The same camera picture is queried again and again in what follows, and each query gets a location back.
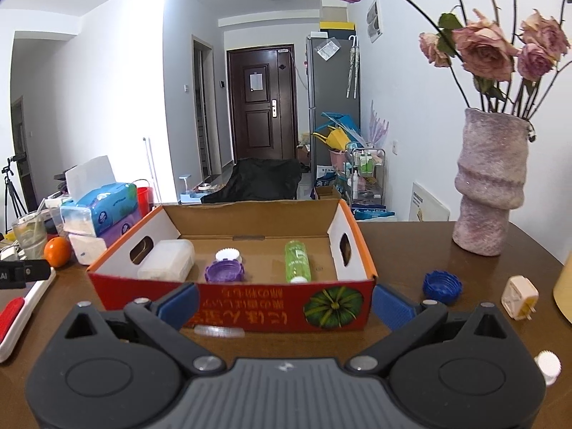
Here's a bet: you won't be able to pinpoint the purple bottle cap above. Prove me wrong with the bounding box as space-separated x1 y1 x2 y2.
204 260 246 283

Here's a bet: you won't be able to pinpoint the black tripod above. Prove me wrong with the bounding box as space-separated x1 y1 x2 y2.
0 156 28 233

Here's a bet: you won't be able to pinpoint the metal trolley cart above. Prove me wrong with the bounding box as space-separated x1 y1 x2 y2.
346 143 387 208

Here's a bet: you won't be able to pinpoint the yellow thermos jug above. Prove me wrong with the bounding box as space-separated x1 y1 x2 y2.
553 261 572 312

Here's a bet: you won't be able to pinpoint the blue packets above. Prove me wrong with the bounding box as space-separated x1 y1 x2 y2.
351 206 398 222

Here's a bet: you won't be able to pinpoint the red bucket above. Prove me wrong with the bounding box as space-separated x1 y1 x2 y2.
134 179 155 220

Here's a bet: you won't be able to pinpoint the green spray bottle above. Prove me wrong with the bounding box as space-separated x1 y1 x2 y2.
285 240 310 284

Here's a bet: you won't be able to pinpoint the yellow watering can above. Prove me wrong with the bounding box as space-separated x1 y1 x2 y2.
311 127 349 153

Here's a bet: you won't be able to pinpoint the blue bottle cap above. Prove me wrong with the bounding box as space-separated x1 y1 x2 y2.
423 270 463 305

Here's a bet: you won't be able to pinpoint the purple tissue pack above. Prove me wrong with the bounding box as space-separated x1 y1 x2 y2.
96 212 144 248

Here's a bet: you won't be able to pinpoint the small white ribbed cap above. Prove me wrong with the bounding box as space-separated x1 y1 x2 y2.
534 351 561 386

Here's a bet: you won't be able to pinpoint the dark brown door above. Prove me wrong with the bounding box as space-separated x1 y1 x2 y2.
226 45 299 164

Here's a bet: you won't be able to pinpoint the wall poster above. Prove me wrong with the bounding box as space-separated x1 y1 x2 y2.
366 0 385 44

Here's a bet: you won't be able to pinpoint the red and white lint brush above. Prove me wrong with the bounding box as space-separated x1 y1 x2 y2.
0 277 57 364

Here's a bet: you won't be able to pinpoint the white plastic container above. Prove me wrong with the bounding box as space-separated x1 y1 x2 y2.
137 239 196 282

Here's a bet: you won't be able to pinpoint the pink bucket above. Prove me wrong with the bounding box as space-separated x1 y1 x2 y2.
330 148 354 173

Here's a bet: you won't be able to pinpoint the blue tissue pack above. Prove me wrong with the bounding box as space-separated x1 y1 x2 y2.
60 156 138 237

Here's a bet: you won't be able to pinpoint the translucent white ring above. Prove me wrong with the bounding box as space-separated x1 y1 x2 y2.
194 325 246 339

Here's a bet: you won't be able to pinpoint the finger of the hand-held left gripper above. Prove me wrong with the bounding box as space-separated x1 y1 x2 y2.
22 259 51 281

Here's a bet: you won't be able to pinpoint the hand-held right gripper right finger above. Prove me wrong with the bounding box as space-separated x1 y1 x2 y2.
347 283 519 377

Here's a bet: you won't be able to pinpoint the white plug adapter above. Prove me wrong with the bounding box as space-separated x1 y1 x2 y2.
501 276 539 321

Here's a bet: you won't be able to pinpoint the blue plastic rack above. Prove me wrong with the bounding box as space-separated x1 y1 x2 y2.
321 111 360 144

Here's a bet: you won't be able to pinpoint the bunch of dried pink roses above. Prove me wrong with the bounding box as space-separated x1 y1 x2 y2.
324 0 572 119

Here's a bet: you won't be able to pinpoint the pink textured vase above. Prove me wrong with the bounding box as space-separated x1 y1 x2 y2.
452 107 530 257

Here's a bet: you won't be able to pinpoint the orange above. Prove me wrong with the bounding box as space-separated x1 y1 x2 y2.
45 237 72 268

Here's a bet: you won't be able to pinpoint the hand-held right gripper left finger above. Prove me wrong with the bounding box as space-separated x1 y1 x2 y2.
53 282 225 378

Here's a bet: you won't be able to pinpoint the black folding chair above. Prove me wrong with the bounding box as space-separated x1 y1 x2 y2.
201 158 309 204

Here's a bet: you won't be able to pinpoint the glass cup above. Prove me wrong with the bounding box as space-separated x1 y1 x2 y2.
12 211 48 260

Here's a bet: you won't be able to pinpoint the folded umbrella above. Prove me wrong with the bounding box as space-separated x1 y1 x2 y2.
346 35 360 99

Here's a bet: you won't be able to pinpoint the red cardboard box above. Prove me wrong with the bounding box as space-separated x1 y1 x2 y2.
86 199 378 334

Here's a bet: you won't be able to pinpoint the yellow and black box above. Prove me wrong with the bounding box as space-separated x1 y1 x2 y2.
320 21 354 36

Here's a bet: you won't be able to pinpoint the grey refrigerator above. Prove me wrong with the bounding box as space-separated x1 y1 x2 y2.
306 33 362 197

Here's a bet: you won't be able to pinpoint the white round lid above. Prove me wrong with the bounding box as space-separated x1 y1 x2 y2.
215 248 244 265

